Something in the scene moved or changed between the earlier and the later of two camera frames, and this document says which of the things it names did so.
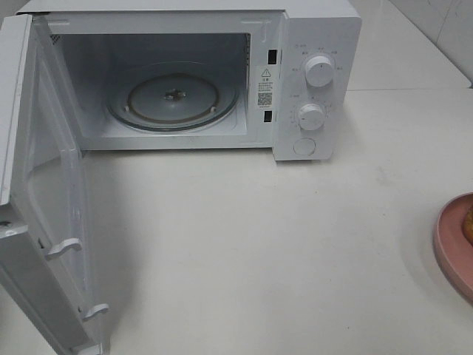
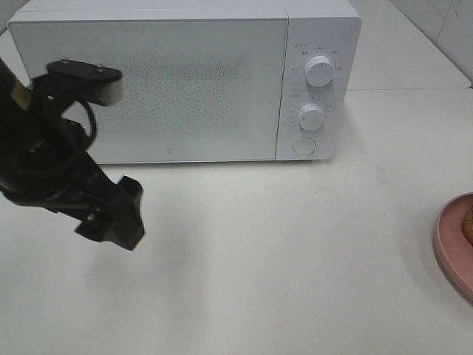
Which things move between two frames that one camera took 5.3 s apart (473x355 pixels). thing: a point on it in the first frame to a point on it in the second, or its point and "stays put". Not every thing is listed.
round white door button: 304,146 stays put
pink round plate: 454,254 stays put
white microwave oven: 48,304 to 194,89
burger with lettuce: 467,226 stays put
